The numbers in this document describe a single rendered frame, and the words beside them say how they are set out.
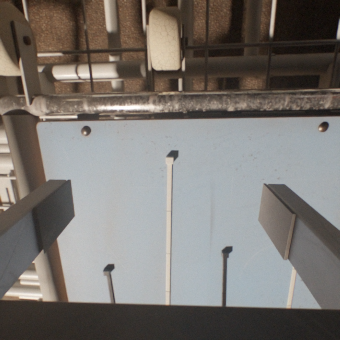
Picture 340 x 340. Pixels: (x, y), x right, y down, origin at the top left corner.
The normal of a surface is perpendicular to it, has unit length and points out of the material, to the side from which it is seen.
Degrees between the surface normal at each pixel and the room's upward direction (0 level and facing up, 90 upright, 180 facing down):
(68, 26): 0
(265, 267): 5
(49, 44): 0
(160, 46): 17
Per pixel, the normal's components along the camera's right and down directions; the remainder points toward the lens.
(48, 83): 0.99, 0.01
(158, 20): -0.06, -0.18
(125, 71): -0.10, 0.48
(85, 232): -0.02, 0.30
